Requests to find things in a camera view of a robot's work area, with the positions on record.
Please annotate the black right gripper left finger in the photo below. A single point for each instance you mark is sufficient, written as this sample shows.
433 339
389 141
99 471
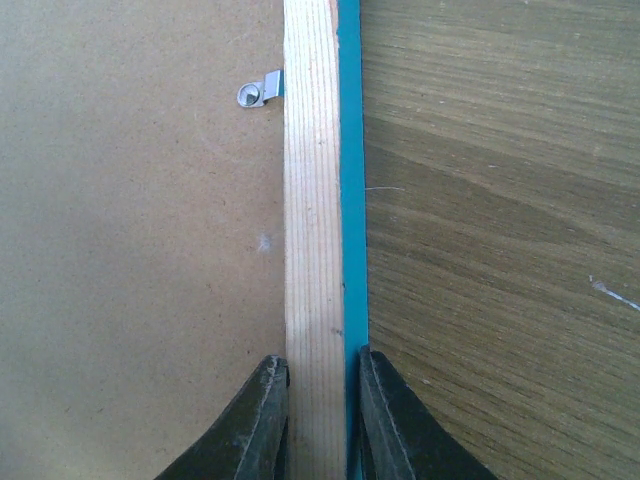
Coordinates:
249 438

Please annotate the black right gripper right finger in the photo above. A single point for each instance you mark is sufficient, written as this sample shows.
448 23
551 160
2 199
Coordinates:
400 438

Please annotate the turquoise picture frame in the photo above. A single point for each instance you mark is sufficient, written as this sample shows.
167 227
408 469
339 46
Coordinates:
157 239

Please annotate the metal frame retaining clip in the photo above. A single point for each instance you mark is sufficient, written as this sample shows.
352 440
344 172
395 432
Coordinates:
256 94

